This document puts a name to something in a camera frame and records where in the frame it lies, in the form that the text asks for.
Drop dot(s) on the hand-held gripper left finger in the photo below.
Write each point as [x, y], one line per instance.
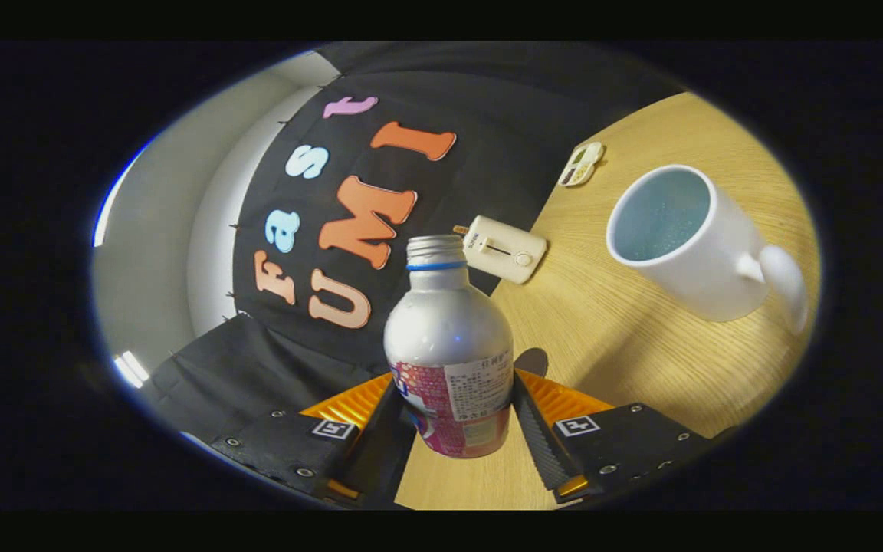
[380, 452]

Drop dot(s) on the white divided dish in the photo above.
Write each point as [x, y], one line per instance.
[581, 164]

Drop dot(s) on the white cup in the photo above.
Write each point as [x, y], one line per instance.
[710, 261]

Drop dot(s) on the wooden table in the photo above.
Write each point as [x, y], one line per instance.
[641, 345]

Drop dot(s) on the silver bottle with pink label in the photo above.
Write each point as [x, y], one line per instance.
[449, 330]

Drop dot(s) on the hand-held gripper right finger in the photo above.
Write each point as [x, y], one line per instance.
[541, 448]

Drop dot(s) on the black backdrop cloth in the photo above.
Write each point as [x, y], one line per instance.
[487, 115]

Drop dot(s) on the dark round coaster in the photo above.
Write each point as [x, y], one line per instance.
[533, 360]

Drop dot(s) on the white toaster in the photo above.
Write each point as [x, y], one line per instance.
[503, 253]

